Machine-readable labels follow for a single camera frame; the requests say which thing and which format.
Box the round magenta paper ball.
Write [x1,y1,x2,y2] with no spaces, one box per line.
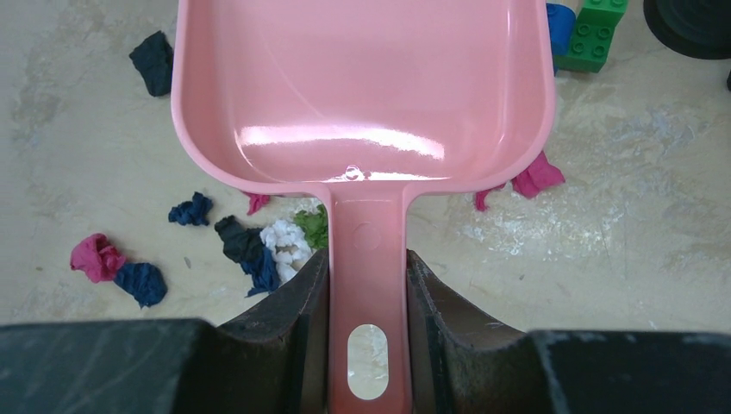
[69,233,127,283]

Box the green duplo block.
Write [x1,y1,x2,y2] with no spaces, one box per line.
[553,0,628,73]

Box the small blue paper scrap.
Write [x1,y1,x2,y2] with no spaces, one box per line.
[167,191,213,226]

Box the pink paper scrap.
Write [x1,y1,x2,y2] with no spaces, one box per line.
[510,151,565,199]

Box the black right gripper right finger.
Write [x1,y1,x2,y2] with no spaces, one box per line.
[407,252,730,413]

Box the magenta paper scrap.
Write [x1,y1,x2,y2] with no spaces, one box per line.
[244,191,271,216]

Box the blue duplo block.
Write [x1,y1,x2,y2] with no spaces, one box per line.
[546,1,579,59]

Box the white paper scrap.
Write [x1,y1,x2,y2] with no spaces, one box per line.
[259,220,313,284]

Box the dark blue paper scrap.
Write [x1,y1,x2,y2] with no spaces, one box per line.
[114,262,168,308]

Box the green paper scrap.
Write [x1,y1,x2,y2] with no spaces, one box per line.
[294,204,328,250]

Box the pink dustpan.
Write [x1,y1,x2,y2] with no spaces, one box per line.
[171,1,555,413]

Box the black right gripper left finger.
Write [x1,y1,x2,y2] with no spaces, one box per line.
[1,250,329,413]

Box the black microphone stand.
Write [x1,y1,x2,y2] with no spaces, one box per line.
[643,0,730,60]

